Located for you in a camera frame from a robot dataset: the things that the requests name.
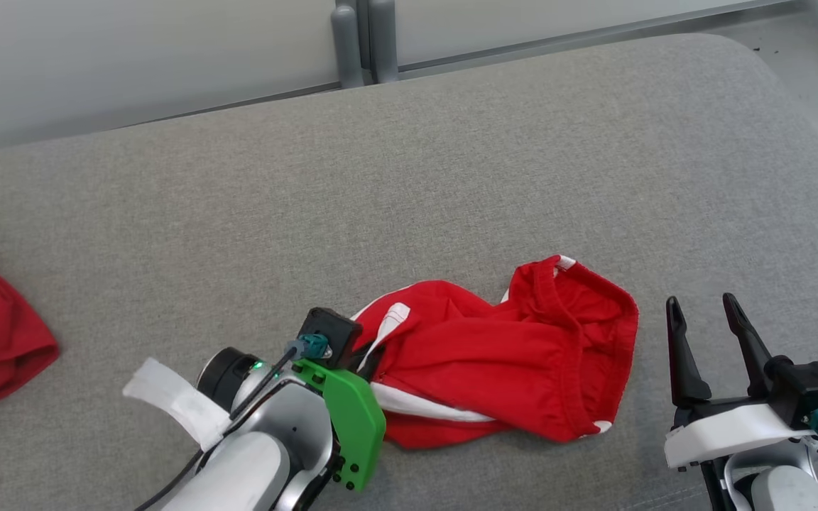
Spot grey vertical partition frame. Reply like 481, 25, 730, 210
335, 0, 396, 73

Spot grey fabric sofa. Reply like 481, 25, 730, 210
0, 32, 818, 511

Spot red shorts with white stripes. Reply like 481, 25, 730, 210
349, 254, 640, 452

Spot teal left camera connector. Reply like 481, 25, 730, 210
284, 333, 330, 361

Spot grey rounded partition post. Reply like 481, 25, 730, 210
368, 0, 400, 85
330, 4, 366, 90

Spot grey partition base rail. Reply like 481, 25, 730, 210
395, 0, 814, 79
136, 80, 343, 128

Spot white fabric strap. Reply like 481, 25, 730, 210
122, 357, 234, 453

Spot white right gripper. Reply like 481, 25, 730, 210
665, 292, 818, 471

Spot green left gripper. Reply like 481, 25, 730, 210
292, 358, 387, 493

